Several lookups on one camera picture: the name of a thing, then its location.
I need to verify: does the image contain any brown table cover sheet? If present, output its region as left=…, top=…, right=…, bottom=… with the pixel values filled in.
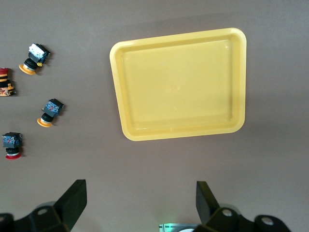
left=0, top=0, right=309, bottom=232

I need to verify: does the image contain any yellow plastic tray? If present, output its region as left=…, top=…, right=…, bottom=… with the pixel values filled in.
left=109, top=27, right=248, bottom=142

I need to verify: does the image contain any red orange-striped emergency button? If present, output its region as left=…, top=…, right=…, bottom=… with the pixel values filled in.
left=0, top=68, right=17, bottom=97

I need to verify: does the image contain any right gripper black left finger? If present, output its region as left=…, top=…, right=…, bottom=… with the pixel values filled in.
left=0, top=179, right=87, bottom=232

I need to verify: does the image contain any red mushroom push button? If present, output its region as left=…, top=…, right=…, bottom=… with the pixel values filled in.
left=1, top=131, right=24, bottom=160

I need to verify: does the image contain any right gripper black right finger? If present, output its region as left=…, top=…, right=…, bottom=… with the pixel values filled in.
left=194, top=181, right=290, bottom=232

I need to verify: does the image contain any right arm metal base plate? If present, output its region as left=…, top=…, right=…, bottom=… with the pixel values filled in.
left=158, top=222, right=197, bottom=232

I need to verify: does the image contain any yellow push button switch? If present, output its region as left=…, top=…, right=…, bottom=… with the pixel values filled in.
left=37, top=98, right=65, bottom=128
left=18, top=43, right=51, bottom=76

